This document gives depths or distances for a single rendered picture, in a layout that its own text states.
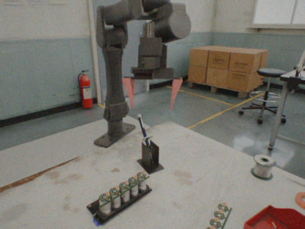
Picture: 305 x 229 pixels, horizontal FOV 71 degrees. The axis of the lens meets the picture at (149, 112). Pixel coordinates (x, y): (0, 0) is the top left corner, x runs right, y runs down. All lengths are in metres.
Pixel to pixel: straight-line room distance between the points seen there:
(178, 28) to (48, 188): 0.54
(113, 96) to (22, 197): 0.41
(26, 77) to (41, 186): 2.47
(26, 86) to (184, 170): 2.66
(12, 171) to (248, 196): 0.70
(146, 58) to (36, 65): 2.72
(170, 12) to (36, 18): 2.70
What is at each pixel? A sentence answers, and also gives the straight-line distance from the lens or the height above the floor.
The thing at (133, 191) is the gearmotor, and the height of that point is 0.79.
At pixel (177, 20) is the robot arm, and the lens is 0.47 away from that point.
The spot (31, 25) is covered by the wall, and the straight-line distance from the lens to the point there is 3.08.
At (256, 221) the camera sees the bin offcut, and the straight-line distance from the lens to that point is 0.60.
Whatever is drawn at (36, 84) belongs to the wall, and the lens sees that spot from 3.14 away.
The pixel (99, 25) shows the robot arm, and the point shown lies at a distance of 0.74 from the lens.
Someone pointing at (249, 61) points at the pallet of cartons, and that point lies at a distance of 3.80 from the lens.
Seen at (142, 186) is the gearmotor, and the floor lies 0.79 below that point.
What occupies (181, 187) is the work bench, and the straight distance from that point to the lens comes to 0.65.
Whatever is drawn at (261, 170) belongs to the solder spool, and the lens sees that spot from 0.73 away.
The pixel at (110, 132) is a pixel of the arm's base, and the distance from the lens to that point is 0.87.
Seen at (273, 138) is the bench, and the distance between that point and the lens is 2.44.
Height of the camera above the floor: 1.18
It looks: 23 degrees down
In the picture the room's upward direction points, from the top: straight up
